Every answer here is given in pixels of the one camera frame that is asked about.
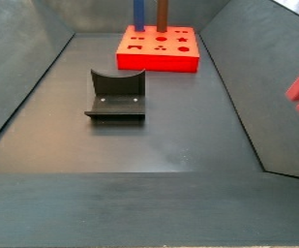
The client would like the brown cylinder peg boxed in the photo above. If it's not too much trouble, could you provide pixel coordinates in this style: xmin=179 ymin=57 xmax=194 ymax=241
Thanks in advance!
xmin=156 ymin=0 xmax=168 ymax=33

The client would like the black curved holder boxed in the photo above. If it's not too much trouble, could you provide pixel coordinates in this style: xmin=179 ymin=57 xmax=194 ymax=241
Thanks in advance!
xmin=84 ymin=71 xmax=146 ymax=118

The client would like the blue square peg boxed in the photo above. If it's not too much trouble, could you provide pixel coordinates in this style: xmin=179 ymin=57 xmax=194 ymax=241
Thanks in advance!
xmin=134 ymin=0 xmax=146 ymax=32

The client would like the red shape-sorter board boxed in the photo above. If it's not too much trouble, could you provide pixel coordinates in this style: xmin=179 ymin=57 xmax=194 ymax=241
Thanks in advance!
xmin=115 ymin=25 xmax=199 ymax=73

